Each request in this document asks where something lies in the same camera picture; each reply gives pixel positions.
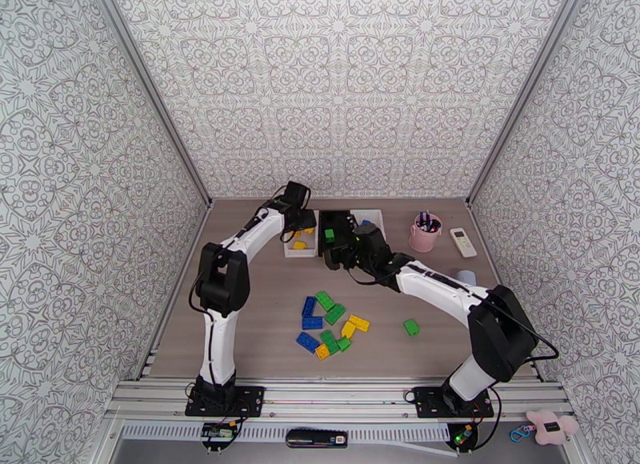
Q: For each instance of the pink plush toy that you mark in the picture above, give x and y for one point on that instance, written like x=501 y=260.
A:
x=567 y=426

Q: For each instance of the blue pen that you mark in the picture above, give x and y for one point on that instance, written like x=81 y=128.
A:
x=426 y=217

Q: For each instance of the long green lego brick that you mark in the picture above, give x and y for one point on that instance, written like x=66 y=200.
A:
x=329 y=341
x=325 y=301
x=335 y=314

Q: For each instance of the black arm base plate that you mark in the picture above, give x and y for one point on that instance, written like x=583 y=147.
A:
x=425 y=402
x=250 y=400

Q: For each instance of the pink pen cup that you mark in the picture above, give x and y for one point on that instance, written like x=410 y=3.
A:
x=425 y=240

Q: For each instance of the black plastic bin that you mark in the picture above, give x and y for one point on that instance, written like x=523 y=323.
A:
x=330 y=220

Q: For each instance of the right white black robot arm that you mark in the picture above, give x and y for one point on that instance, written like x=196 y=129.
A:
x=440 y=282

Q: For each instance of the small green circuit board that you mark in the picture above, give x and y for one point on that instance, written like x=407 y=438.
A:
x=218 y=431
x=462 y=435

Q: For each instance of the blue clip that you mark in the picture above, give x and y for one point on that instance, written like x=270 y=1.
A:
x=514 y=435

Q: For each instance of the pale blue grey mouse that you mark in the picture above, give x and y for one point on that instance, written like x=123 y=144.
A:
x=467 y=277

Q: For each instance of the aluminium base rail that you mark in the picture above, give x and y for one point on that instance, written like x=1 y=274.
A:
x=340 y=397

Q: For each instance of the black oblong device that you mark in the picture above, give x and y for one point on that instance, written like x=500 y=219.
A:
x=312 y=438

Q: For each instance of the long yellow lego brick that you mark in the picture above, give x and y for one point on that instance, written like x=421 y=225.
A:
x=359 y=323

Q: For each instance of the white remote control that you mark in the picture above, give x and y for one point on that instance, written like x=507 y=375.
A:
x=463 y=242

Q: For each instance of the aluminium table side rail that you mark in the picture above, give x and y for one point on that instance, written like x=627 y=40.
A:
x=484 y=240
x=187 y=257

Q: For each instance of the aluminium corner post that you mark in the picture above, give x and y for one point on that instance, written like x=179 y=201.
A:
x=515 y=95
x=155 y=95

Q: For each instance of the long blue lego brick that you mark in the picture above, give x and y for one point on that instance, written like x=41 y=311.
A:
x=312 y=323
x=309 y=306
x=307 y=342

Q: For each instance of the white plastic bin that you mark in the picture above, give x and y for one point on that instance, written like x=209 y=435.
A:
x=377 y=216
x=301 y=253

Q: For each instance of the small black square tag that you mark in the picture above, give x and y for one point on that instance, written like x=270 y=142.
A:
x=551 y=426

